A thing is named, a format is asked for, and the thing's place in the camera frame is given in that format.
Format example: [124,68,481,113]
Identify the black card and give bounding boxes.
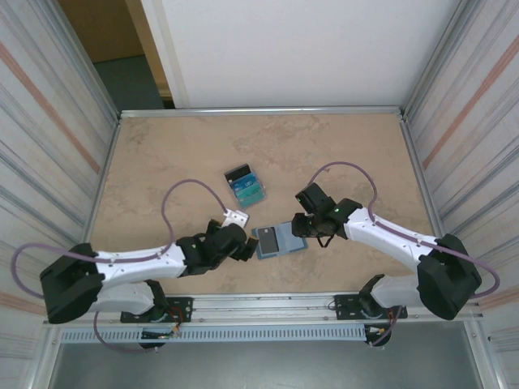
[225,163,251,182]

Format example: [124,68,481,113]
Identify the grey metal sheet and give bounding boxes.
[48,323,487,389]

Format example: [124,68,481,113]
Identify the aluminium table edge rail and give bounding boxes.
[119,105,406,121]
[72,117,123,293]
[398,113,463,291]

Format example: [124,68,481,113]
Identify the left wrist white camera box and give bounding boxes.
[221,208,249,229]

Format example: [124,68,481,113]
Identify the slotted grey cable duct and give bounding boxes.
[59,327,368,344]

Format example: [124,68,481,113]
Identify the blue leather card holder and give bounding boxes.
[251,220,310,260]

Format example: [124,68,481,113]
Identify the aluminium frame post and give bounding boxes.
[401,0,479,118]

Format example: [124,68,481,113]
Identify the dark grey card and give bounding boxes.
[259,228,280,255]

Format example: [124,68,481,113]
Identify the small green circuit board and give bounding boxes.
[140,330,182,340]

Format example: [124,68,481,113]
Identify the white door frame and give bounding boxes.
[139,0,191,109]

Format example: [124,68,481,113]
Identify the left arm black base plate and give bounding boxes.
[120,297,194,324]

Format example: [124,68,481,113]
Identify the dark blue card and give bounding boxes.
[228,173,261,192]

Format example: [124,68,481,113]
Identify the teal card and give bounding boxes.
[234,184,268,209]

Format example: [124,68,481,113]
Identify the long aluminium mounting rail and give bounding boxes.
[43,289,486,329]

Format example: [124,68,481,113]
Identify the translucent striped enclosure panel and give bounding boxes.
[405,0,519,353]
[0,0,121,353]

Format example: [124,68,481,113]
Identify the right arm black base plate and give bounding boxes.
[332,294,406,321]

